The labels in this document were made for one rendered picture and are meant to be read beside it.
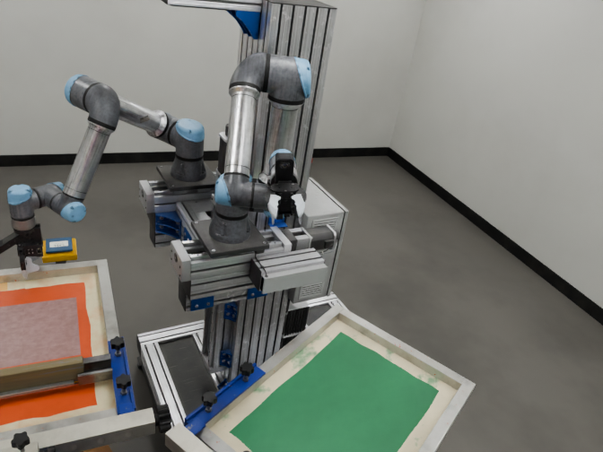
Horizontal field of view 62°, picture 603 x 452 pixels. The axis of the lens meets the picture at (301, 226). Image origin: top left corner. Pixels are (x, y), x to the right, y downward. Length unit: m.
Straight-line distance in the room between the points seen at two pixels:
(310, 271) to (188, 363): 1.14
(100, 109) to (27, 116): 3.33
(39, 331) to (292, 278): 0.88
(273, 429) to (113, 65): 4.00
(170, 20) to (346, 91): 2.03
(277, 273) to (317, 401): 0.46
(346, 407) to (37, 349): 1.02
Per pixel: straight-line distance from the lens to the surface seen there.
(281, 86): 1.59
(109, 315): 1.92
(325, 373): 1.80
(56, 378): 1.70
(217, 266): 1.86
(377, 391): 1.80
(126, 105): 2.08
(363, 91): 5.94
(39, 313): 2.02
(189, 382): 2.73
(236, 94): 1.56
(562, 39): 4.72
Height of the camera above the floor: 2.24
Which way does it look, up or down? 30 degrees down
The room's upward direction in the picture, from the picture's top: 10 degrees clockwise
